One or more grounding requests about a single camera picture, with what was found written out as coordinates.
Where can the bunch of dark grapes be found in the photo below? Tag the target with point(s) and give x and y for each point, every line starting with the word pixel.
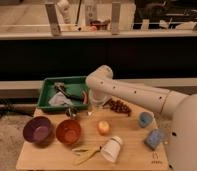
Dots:
pixel 118 106

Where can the purple bowl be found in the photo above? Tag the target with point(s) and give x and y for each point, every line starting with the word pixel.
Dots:
pixel 38 130

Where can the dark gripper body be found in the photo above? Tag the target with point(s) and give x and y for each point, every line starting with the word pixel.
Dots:
pixel 71 112

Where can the red bowl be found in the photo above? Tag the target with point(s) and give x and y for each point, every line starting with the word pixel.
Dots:
pixel 68 132

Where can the blue sponge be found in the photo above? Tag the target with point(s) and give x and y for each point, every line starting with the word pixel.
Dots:
pixel 154 138

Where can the black tool in tray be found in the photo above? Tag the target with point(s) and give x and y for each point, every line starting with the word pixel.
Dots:
pixel 60 87

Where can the orange item in tray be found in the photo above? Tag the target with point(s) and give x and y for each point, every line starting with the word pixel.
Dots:
pixel 85 96

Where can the grey cloth in tray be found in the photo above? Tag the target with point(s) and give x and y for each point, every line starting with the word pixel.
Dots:
pixel 59 99

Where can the red yellow apple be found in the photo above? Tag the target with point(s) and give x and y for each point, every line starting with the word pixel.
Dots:
pixel 103 127

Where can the white paper cup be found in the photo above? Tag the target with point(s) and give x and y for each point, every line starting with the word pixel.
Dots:
pixel 111 149

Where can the small blue cup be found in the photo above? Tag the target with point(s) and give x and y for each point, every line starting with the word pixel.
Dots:
pixel 145 119

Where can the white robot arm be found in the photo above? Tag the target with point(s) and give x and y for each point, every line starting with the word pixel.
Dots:
pixel 182 151

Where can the green plastic tray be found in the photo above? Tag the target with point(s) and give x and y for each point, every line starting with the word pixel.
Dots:
pixel 74 85

